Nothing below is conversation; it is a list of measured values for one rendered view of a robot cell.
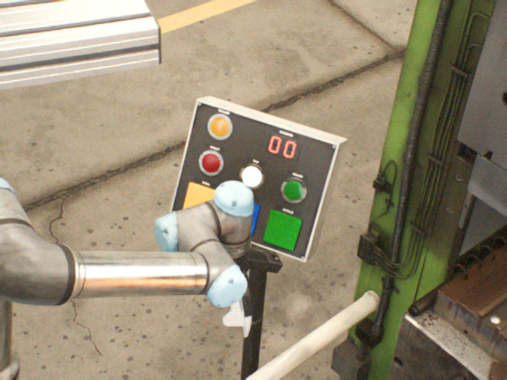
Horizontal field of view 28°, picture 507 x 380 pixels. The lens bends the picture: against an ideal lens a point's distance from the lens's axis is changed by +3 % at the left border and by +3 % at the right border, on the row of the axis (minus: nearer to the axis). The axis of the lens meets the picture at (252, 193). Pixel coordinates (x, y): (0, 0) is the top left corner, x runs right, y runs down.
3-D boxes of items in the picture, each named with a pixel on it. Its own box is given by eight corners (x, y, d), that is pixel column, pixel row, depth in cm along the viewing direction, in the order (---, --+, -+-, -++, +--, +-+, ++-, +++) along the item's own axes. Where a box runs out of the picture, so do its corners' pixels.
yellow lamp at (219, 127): (221, 142, 220) (222, 127, 217) (207, 131, 222) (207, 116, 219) (231, 136, 222) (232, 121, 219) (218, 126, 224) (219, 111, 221)
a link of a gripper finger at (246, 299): (238, 314, 206) (231, 274, 205) (247, 312, 207) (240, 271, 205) (246, 319, 202) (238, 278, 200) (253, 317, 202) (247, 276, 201)
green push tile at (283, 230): (293, 252, 220) (302, 220, 218) (262, 240, 221) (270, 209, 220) (295, 250, 221) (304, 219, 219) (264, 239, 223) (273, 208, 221)
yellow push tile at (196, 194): (211, 223, 225) (219, 192, 223) (181, 212, 226) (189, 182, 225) (214, 221, 226) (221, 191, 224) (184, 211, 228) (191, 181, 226)
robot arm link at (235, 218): (203, 185, 188) (243, 173, 191) (202, 226, 196) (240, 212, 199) (222, 211, 183) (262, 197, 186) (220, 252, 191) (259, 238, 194)
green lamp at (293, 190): (295, 206, 217) (296, 191, 214) (280, 194, 220) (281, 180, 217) (305, 200, 219) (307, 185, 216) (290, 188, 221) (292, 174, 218)
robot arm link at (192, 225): (176, 249, 178) (231, 230, 182) (150, 209, 185) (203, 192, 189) (176, 278, 183) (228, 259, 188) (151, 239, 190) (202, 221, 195)
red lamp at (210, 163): (212, 178, 222) (213, 163, 219) (198, 167, 225) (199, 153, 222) (222, 172, 224) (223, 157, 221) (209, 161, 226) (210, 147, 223)
